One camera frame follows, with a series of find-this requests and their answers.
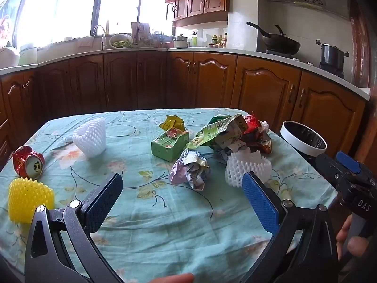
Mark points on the person's right hand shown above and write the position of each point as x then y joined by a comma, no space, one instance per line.
358,247

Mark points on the crushed red drink can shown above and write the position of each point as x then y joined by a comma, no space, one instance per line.
22,160

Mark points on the condiment bottle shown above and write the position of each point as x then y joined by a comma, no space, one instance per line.
225,40

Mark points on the wooden upper cabinets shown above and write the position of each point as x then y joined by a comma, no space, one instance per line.
200,0

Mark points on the crumpled foil snack bag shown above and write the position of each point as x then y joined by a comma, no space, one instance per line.
259,143

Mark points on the red bowl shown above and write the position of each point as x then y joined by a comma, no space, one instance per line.
169,45

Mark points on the white lidded bucket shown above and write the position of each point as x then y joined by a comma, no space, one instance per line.
28,56

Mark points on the green snack bag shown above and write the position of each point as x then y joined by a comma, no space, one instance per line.
212,131

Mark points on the wall poster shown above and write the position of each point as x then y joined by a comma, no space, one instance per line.
6,20

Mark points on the person's left hand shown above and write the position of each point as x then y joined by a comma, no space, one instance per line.
173,279

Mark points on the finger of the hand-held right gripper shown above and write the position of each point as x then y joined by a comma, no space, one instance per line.
349,162

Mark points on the white rice cooker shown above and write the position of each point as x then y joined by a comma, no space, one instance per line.
180,42
7,57

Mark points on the green drink carton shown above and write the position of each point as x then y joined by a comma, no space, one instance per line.
168,149

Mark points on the yellow foam fruit net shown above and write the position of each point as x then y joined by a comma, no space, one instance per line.
26,197

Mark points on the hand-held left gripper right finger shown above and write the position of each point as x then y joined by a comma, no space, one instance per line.
260,203

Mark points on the grey kitchen countertop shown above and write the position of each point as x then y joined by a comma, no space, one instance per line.
223,50

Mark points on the crumpled purple silver wrapper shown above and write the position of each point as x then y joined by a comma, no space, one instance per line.
188,168

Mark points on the teal floral tablecloth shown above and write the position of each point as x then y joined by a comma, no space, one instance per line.
176,212

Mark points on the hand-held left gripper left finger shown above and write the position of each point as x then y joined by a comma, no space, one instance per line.
103,203

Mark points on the wooden cabinets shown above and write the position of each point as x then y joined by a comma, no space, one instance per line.
200,0
117,79

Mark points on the black wok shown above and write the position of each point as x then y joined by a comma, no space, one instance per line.
279,45

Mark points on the colander with green beans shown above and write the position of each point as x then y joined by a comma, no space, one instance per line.
120,42

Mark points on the green bottle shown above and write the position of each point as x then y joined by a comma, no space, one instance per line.
194,41

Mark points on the gas stove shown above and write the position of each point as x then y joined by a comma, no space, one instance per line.
331,70

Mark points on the white trash bin black liner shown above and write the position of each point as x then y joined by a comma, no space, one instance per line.
290,141

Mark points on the kitchen faucet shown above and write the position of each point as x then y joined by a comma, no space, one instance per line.
103,39

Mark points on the kitchen window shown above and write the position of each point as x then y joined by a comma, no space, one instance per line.
59,6

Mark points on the wooden lower cabinets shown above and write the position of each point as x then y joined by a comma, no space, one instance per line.
117,79

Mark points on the white foam fruit net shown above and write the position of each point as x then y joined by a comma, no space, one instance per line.
88,138
235,165

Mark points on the red snack wrapper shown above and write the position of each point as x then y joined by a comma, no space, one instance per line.
253,123

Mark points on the wooden knife block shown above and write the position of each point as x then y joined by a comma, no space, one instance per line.
140,32

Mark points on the yellow snack packet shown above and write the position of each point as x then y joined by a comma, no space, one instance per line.
173,121

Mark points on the black cooking pot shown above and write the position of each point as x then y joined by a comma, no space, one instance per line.
331,54

